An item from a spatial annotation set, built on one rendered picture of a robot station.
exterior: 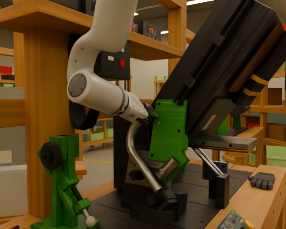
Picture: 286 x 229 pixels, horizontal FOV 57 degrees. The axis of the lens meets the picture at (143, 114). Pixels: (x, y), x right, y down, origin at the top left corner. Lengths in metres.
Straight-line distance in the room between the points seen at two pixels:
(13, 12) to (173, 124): 0.58
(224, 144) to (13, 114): 0.70
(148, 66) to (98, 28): 10.69
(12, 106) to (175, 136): 0.54
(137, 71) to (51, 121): 10.69
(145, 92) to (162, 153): 10.42
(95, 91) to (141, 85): 10.76
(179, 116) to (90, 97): 0.34
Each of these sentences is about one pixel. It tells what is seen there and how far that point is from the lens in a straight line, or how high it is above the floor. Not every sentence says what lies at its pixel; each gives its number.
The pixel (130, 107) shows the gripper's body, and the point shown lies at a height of 1.25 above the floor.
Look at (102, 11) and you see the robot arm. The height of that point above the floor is 1.46.
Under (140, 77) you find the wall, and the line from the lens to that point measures 11.45.
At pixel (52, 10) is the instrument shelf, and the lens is 0.81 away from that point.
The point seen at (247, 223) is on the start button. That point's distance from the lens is 0.82.
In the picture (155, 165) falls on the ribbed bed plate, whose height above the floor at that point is 1.05.
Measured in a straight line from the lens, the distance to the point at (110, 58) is 0.97.
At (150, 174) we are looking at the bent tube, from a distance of 0.86.
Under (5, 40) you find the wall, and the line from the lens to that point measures 12.52.
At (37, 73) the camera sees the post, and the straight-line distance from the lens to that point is 0.91.
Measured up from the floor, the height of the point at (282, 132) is 0.83.
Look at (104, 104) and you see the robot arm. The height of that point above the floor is 1.26.
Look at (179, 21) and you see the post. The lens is 1.78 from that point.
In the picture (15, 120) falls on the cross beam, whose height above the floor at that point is 1.21.
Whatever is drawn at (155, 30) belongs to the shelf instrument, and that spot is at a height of 1.59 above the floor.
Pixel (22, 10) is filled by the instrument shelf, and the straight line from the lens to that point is 0.84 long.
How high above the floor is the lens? 1.27
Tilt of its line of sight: 3 degrees down
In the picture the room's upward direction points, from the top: straight up
